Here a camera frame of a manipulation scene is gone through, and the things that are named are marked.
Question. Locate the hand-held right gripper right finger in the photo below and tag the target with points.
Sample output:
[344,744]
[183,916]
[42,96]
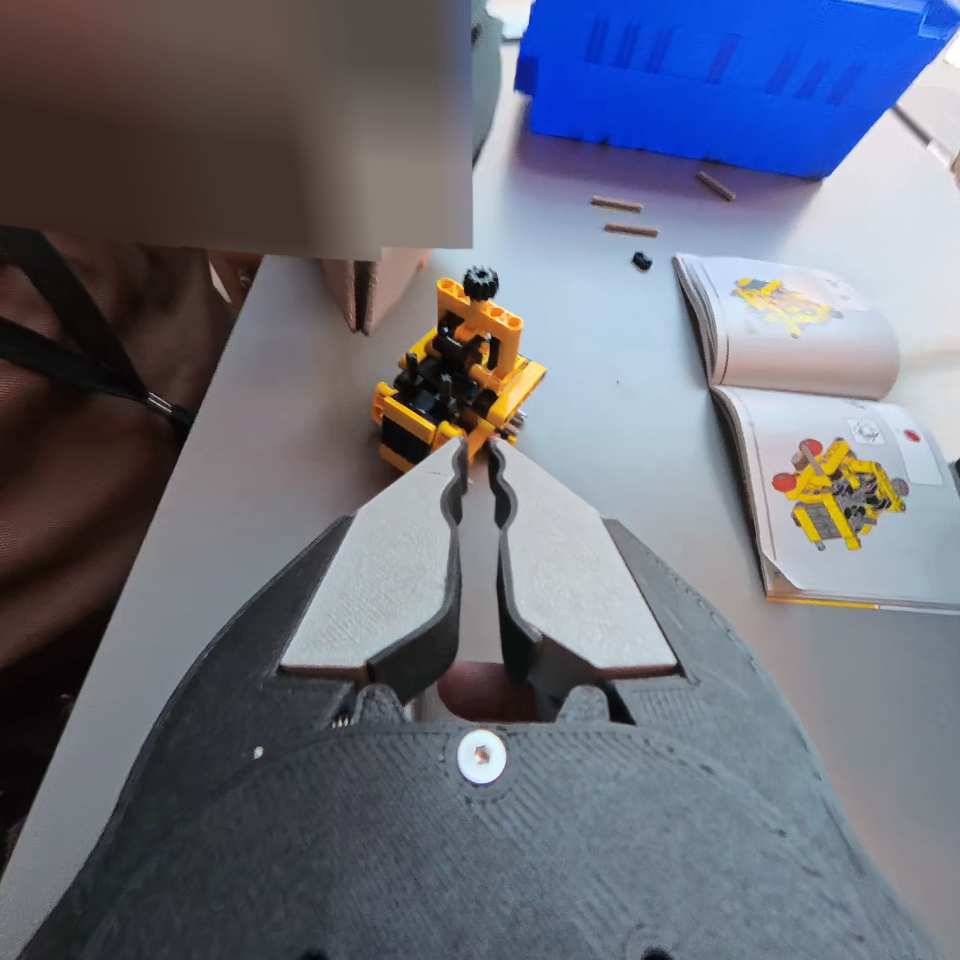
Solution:
[585,600]

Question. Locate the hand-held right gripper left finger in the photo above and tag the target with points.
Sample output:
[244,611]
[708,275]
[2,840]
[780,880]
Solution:
[375,592]

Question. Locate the yellow black lego vehicle model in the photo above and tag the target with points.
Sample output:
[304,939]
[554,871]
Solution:
[450,390]

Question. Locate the open lego instruction booklet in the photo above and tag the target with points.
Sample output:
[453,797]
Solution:
[810,352]

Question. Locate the small black lego piece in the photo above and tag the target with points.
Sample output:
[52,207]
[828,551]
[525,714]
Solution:
[642,261]

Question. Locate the brown lego axle rod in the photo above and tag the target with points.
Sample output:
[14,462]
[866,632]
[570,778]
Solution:
[616,204]
[631,230]
[716,187]

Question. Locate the dark rounded object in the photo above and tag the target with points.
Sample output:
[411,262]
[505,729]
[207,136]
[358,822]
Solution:
[486,75]

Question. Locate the blue plastic crate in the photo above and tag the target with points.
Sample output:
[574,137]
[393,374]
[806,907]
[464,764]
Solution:
[712,75]

